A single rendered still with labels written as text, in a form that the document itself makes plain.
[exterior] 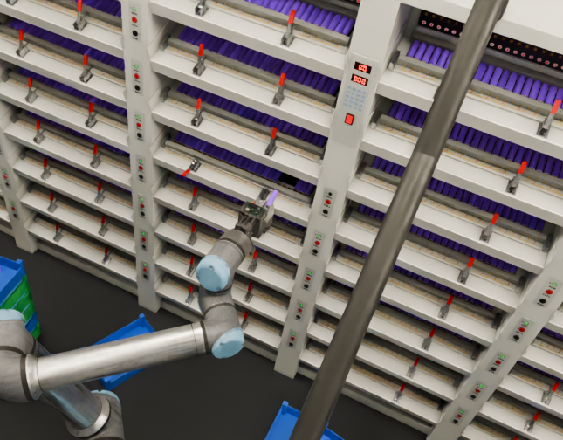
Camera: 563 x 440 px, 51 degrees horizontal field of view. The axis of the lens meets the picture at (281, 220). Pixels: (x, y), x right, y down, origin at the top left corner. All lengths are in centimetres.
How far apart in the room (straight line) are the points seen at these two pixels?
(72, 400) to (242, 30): 119
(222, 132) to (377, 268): 147
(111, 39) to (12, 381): 106
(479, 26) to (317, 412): 36
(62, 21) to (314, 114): 88
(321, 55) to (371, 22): 18
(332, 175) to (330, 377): 133
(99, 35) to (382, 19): 93
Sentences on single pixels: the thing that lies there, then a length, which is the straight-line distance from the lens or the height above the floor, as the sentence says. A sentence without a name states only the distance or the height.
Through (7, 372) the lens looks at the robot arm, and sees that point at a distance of 162.
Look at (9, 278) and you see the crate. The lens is 253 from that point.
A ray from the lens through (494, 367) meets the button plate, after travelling 220.
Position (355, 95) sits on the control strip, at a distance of 165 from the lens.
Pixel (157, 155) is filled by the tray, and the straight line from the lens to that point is 216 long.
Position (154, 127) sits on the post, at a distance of 210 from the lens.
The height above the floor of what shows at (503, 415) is 37.
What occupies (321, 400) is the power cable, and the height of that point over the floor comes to 185.
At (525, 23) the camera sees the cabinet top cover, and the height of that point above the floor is 175.
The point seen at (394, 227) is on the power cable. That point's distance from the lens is 54.
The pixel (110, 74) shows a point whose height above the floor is 115.
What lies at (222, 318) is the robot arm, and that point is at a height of 99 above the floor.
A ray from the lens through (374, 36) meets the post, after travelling 156.
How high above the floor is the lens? 230
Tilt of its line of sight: 44 degrees down
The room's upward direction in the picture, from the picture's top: 11 degrees clockwise
